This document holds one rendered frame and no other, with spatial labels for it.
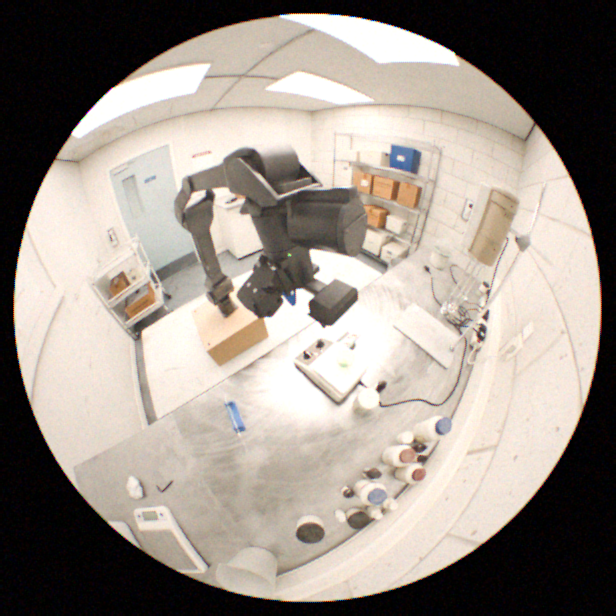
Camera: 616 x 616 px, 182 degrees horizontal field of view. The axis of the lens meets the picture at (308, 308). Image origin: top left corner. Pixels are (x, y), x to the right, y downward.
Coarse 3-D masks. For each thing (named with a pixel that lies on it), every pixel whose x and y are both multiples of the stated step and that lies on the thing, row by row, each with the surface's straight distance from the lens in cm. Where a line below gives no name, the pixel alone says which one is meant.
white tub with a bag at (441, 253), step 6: (438, 240) 132; (444, 240) 130; (438, 246) 130; (444, 246) 128; (450, 246) 131; (432, 252) 135; (438, 252) 129; (444, 252) 130; (450, 252) 138; (432, 258) 134; (438, 258) 131; (444, 258) 131; (432, 264) 134; (438, 264) 133; (444, 264) 135
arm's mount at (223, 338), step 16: (208, 304) 72; (240, 304) 66; (208, 320) 67; (224, 320) 63; (240, 320) 61; (256, 320) 59; (208, 336) 62; (224, 336) 59; (240, 336) 61; (256, 336) 65; (208, 352) 60; (224, 352) 63; (240, 352) 67
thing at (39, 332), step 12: (60, 288) 189; (48, 300) 173; (60, 300) 183; (48, 312) 167; (36, 324) 155; (48, 324) 162; (36, 336) 150; (36, 348) 147; (24, 360) 138; (36, 360) 143; (24, 372) 135
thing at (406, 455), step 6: (390, 450) 55; (396, 450) 52; (402, 450) 51; (408, 450) 51; (384, 456) 58; (390, 456) 54; (396, 456) 52; (402, 456) 50; (408, 456) 51; (414, 456) 52; (384, 462) 59; (390, 462) 55; (396, 462) 52; (402, 462) 51; (408, 462) 51
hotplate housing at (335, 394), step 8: (296, 360) 58; (304, 368) 56; (312, 368) 53; (368, 368) 56; (312, 376) 55; (320, 376) 52; (360, 376) 55; (320, 384) 55; (328, 384) 52; (360, 384) 57; (328, 392) 55; (336, 392) 52; (336, 400) 56
